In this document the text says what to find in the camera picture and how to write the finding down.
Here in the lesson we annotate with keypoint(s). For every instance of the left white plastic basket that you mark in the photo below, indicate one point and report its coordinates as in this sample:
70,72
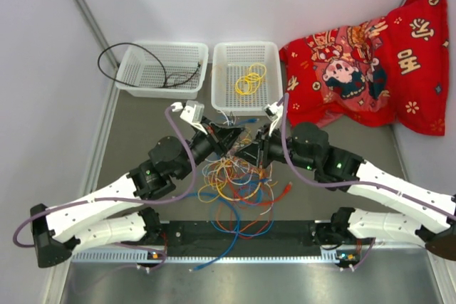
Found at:
171,70

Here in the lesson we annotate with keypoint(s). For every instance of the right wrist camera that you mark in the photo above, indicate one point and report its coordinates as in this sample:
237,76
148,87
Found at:
274,112

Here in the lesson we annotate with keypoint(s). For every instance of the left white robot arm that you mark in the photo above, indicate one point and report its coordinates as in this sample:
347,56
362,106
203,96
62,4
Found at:
117,213

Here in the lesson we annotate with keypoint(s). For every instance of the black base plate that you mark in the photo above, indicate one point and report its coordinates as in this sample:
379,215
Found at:
208,234

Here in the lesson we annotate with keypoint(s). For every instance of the white plastic basket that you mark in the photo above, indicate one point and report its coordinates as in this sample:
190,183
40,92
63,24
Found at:
171,70
246,76

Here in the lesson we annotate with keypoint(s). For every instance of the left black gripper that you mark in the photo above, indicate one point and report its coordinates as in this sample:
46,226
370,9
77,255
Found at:
221,139

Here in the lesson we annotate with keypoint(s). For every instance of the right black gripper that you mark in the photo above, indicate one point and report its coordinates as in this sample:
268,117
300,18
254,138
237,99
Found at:
261,148

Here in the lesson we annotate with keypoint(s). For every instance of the right white plastic basket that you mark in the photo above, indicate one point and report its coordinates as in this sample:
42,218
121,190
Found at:
246,76

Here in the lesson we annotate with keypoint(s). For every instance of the red patterned pillow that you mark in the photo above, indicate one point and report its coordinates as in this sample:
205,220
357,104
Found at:
394,68

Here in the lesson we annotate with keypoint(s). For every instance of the white slotted cable duct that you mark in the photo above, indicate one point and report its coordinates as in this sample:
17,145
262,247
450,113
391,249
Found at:
125,255

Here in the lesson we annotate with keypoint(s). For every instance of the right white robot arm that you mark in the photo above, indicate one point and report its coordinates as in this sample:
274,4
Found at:
419,216

